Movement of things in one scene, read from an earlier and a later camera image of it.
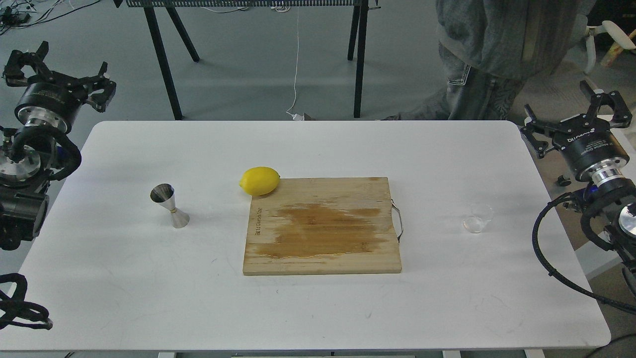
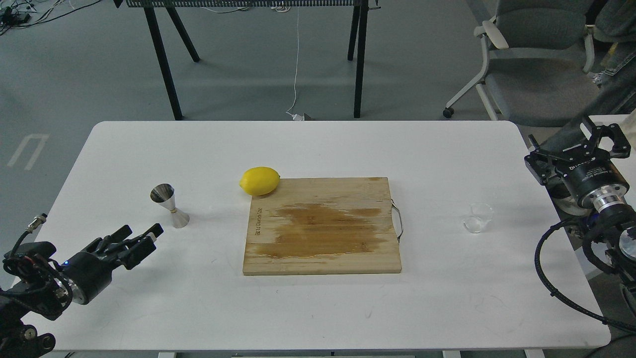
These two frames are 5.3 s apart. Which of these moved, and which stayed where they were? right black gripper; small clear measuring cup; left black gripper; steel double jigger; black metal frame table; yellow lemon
Moved: right black gripper; left black gripper
Stayed: small clear measuring cup; steel double jigger; yellow lemon; black metal frame table
